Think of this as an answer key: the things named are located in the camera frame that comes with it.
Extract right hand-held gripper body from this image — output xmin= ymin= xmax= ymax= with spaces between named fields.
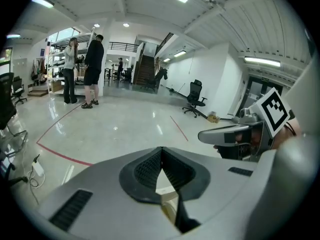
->
xmin=232 ymin=87 xmax=296 ymax=163

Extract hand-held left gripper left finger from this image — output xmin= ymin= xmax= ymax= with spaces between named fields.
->
xmin=37 ymin=146 xmax=181 ymax=240

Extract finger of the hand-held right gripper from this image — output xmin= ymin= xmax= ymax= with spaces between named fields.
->
xmin=198 ymin=125 xmax=252 ymax=160

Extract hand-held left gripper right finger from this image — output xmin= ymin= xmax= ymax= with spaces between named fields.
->
xmin=161 ymin=146 xmax=258 ymax=240

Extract person's right forearm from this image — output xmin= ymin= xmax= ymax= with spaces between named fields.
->
xmin=271 ymin=118 xmax=303 ymax=151

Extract small cardboard boxes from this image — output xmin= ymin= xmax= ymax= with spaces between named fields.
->
xmin=206 ymin=110 xmax=221 ymax=124

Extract dark glass double door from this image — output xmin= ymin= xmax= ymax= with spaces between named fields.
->
xmin=241 ymin=75 xmax=285 ymax=115

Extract short red floor tape line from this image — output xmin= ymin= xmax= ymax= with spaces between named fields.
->
xmin=169 ymin=115 xmax=190 ymax=142

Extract black office chair with headrest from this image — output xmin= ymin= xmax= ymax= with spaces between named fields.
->
xmin=181 ymin=79 xmax=209 ymax=119

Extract white power strip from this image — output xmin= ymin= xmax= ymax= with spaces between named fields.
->
xmin=31 ymin=154 xmax=46 ymax=178

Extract black jacket on chair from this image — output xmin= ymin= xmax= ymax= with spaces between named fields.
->
xmin=139 ymin=67 xmax=169 ymax=92

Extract black office chair star base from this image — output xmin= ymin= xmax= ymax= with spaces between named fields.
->
xmin=4 ymin=175 xmax=30 ymax=185

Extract wooden staircase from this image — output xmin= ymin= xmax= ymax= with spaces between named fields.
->
xmin=131 ymin=54 xmax=156 ymax=86

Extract large cardboard box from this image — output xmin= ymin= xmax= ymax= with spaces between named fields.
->
xmin=50 ymin=80 xmax=63 ymax=93

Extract small black office chair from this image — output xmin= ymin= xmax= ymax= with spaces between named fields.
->
xmin=11 ymin=75 xmax=28 ymax=106

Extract clothes rack with garments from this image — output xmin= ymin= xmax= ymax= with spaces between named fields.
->
xmin=30 ymin=57 xmax=48 ymax=83

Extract white shelving rack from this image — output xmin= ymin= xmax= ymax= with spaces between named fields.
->
xmin=46 ymin=31 xmax=97 ymax=97

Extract right hand-held gripper cable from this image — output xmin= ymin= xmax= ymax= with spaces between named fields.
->
xmin=284 ymin=121 xmax=298 ymax=137

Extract black mesh chair chrome frame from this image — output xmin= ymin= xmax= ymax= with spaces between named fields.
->
xmin=0 ymin=72 xmax=29 ymax=158

